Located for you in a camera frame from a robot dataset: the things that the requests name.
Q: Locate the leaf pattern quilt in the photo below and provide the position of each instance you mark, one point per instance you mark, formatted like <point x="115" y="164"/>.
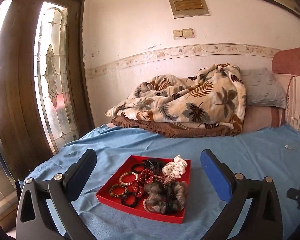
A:
<point x="216" y="96"/>

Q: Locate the light blue bed sheet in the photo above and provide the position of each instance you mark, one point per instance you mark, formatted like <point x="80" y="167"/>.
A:
<point x="273" y="152"/>

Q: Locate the white dotted scrunchie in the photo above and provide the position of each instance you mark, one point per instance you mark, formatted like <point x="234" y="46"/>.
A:
<point x="175" y="168"/>

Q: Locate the brown ruffled blanket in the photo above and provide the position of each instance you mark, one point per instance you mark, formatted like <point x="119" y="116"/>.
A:
<point x="182" y="130"/>

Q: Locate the grey pillow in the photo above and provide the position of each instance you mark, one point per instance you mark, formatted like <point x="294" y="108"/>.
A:
<point x="263" y="89"/>

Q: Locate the wall electrical panel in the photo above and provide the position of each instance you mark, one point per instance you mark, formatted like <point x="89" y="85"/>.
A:
<point x="188" y="8"/>

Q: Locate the pink checkered scrunchie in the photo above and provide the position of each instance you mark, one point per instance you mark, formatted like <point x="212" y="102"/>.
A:
<point x="164" y="179"/>

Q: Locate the grey brown organza scrunchie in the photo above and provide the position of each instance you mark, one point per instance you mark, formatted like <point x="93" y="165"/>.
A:
<point x="165" y="199"/>

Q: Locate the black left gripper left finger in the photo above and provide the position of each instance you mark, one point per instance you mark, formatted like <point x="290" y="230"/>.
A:
<point x="34" y="220"/>

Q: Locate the beige wall switches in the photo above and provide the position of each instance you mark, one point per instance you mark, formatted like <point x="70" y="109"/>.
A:
<point x="183" y="33"/>

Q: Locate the wooden glass door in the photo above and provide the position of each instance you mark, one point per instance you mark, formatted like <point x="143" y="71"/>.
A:
<point x="43" y="94"/>

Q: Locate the red patterned scrunchie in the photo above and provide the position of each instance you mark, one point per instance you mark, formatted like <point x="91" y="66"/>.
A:
<point x="145" y="177"/>

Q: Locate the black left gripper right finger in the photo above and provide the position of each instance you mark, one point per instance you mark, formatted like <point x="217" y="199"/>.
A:
<point x="264" y="217"/>

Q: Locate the pink bed headboard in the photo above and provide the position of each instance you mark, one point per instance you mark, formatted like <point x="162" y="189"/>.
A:
<point x="285" y="65"/>

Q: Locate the pink striped cushion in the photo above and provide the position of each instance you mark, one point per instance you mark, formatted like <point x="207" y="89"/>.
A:
<point x="292" y="113"/>

